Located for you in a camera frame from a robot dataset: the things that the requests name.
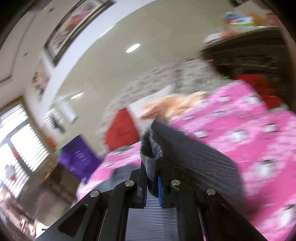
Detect unframed wall poster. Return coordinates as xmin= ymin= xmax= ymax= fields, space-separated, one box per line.
xmin=31 ymin=59 xmax=51 ymax=101

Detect orange fringed cloth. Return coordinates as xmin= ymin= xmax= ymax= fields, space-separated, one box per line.
xmin=151 ymin=91 xmax=209 ymax=121

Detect wall calendar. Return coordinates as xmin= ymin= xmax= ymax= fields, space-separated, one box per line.
xmin=56 ymin=97 xmax=78 ymax=125

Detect grey pinstripe suit jacket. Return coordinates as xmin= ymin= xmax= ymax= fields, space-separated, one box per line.
xmin=99 ymin=119 xmax=249 ymax=241

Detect dark wooden nightstand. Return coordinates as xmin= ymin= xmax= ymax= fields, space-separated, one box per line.
xmin=200 ymin=27 xmax=295 ymax=107

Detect red pillow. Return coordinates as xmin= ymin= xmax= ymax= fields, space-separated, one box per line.
xmin=105 ymin=108 xmax=140 ymax=151

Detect pink penguin print blanket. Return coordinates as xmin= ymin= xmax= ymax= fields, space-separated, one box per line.
xmin=77 ymin=81 xmax=295 ymax=240

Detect purple shopping bag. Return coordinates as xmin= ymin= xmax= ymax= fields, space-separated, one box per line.
xmin=58 ymin=135 xmax=102 ymax=183

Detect framed flower painting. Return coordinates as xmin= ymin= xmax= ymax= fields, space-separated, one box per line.
xmin=44 ymin=0 xmax=115 ymax=65

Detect dark wooden side table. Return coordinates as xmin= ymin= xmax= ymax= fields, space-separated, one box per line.
xmin=18 ymin=161 xmax=80 ymax=226

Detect window with blinds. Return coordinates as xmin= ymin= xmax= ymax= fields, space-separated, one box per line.
xmin=1 ymin=101 xmax=50 ymax=198

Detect white pillow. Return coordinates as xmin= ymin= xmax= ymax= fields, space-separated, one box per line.
xmin=126 ymin=84 xmax=176 ymax=138

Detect floral padded headboard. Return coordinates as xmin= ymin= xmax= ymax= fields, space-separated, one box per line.
xmin=96 ymin=59 xmax=230 ymax=138

